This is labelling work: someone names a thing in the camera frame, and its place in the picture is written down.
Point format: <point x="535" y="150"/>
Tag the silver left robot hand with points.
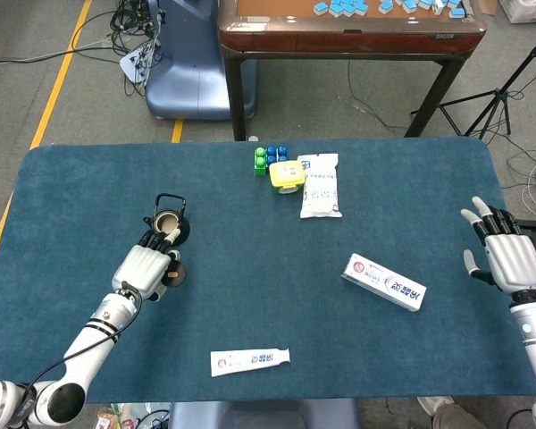
<point x="140" y="268"/>

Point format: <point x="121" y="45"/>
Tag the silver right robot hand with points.
<point x="513" y="259"/>

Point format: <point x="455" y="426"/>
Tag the black lid with orange knob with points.
<point x="179" y="275"/>

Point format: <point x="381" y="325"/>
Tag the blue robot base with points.
<point x="187" y="80"/>

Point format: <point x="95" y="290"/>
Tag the black cast iron teapot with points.
<point x="165" y="222"/>

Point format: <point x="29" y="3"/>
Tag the teal blue carpeted table top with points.
<point x="250" y="268"/>

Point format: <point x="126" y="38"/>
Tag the green tub with yellow lid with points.
<point x="286" y="174"/>

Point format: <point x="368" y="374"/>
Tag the white toothpaste box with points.
<point x="384" y="281"/>

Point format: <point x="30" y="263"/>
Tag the white toothpaste tube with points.
<point x="250" y="359"/>

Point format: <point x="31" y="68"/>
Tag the green building block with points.
<point x="261" y="163"/>

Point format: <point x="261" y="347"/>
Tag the black tripod stand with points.
<point x="500" y="96"/>

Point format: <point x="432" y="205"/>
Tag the grey sneaker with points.
<point x="433" y="406"/>

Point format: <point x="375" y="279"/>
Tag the blue building block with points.
<point x="277" y="154"/>

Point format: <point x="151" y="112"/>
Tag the blue grey robot torso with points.
<point x="259" y="415"/>

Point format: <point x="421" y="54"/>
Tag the white wet wipes pack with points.
<point x="319" y="192"/>

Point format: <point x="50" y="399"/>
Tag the white power strip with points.
<point x="136" y="67"/>

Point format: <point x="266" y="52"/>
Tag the white plastic basket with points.
<point x="527" y="11"/>

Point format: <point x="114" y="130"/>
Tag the brown cardboard box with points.
<point x="486" y="5"/>

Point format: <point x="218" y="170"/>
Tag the white dice tile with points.
<point x="438" y="5"/>

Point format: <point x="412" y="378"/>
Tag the brown mahjong table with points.
<point x="339" y="40"/>

